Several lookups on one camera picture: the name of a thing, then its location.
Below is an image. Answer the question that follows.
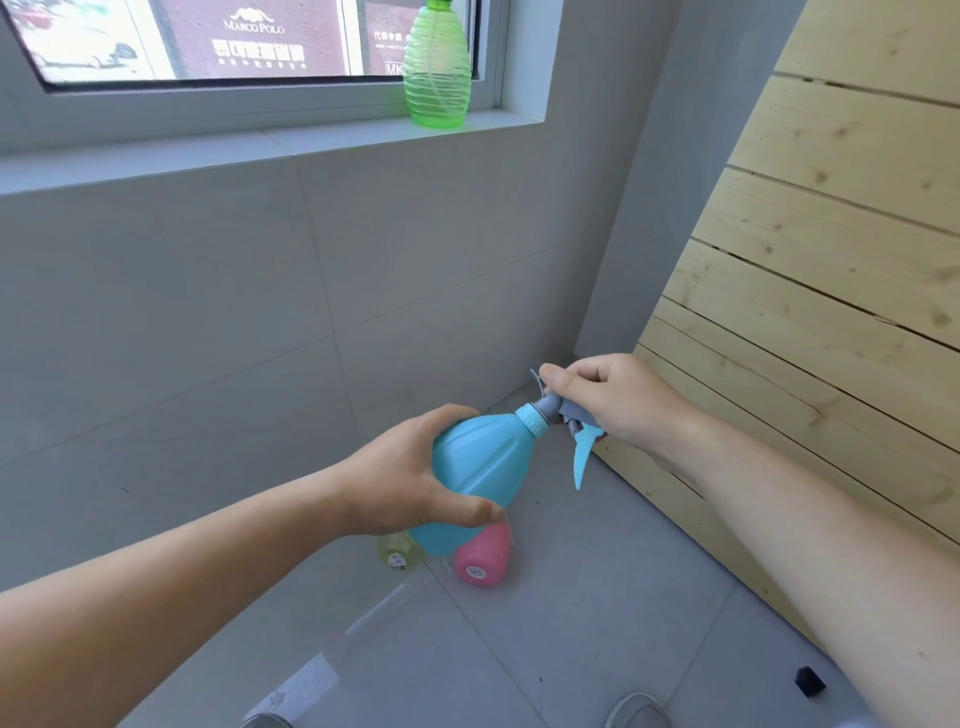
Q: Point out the person's right hand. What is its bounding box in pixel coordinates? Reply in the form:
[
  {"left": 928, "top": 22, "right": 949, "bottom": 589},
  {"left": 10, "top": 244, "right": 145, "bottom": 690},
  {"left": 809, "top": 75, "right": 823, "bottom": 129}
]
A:
[{"left": 537, "top": 353, "right": 704, "bottom": 459}]

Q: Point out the person's left hand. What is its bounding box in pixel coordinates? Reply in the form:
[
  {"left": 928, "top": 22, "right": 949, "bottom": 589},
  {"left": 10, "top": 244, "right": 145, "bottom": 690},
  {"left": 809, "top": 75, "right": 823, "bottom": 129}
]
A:
[{"left": 335, "top": 404, "right": 506, "bottom": 539}]

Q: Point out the light blue spray bottle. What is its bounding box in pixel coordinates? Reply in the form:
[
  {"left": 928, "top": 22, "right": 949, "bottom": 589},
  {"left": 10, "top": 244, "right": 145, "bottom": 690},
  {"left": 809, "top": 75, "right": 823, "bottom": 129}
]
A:
[{"left": 407, "top": 404, "right": 554, "bottom": 558}]

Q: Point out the grey blue trigger spray head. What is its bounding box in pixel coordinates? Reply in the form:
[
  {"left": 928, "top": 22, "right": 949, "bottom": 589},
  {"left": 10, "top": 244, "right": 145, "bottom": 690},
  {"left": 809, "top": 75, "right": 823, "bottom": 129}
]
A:
[{"left": 529, "top": 368, "right": 609, "bottom": 492}]

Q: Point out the person's left forearm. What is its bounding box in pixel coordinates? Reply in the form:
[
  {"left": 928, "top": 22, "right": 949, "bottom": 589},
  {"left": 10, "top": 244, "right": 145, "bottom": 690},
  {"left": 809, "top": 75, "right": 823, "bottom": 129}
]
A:
[{"left": 0, "top": 459, "right": 361, "bottom": 728}]

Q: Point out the person's right forearm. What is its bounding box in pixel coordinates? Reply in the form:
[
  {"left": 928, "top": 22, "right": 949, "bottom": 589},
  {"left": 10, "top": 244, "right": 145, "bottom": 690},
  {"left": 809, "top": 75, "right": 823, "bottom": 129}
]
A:
[{"left": 651, "top": 411, "right": 960, "bottom": 728}]

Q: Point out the pink plastic bottle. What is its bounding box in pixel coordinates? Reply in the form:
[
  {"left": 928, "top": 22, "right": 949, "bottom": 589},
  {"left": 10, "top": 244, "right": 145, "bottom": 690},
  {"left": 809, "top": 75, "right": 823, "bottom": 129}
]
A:
[{"left": 453, "top": 520, "right": 514, "bottom": 588}]

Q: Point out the pale yellow plastic bottle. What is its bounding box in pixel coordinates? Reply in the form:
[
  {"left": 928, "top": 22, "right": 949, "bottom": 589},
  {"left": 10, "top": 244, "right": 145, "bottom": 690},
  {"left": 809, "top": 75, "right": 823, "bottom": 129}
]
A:
[{"left": 376, "top": 530, "right": 429, "bottom": 573}]

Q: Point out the clear plastic wrapper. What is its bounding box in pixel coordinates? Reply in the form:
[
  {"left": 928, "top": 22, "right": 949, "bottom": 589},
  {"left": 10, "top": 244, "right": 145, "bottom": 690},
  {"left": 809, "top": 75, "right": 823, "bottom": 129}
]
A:
[{"left": 243, "top": 583, "right": 421, "bottom": 723}]

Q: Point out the light wooden plank panel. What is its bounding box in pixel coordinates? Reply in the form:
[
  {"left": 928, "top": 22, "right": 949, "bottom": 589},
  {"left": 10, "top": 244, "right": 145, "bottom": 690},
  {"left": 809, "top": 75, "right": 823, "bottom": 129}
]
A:
[{"left": 591, "top": 0, "right": 960, "bottom": 646}]

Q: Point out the green translucent spray bottle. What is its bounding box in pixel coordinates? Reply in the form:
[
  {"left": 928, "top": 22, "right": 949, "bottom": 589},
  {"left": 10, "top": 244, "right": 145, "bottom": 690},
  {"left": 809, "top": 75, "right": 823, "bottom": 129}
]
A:
[{"left": 402, "top": 0, "right": 473, "bottom": 131}]

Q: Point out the white window sill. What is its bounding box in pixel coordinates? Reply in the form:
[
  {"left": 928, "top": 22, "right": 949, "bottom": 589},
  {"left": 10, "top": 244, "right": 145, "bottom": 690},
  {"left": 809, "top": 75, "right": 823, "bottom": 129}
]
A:
[{"left": 0, "top": 105, "right": 549, "bottom": 198}]

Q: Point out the white window frame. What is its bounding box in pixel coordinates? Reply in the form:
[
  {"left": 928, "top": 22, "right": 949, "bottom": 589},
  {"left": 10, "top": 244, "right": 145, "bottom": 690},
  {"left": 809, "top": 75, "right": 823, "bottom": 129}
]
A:
[{"left": 0, "top": 0, "right": 513, "bottom": 96}]

